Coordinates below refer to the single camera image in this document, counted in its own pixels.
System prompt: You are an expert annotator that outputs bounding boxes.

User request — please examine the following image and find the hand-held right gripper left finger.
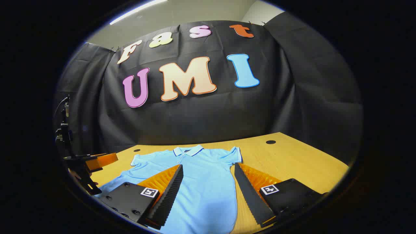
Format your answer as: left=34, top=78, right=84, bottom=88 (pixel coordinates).
left=99, top=164, right=184, bottom=230

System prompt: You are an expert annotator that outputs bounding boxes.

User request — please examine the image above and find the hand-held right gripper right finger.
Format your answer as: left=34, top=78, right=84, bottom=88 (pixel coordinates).
left=234, top=162, right=329, bottom=228

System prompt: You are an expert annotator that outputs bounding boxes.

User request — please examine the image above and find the light blue T-shirt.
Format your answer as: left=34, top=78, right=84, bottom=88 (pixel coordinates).
left=96, top=145, right=242, bottom=234

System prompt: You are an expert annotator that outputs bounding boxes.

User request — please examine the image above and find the black backdrop cloth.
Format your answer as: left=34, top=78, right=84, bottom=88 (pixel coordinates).
left=54, top=11, right=363, bottom=166

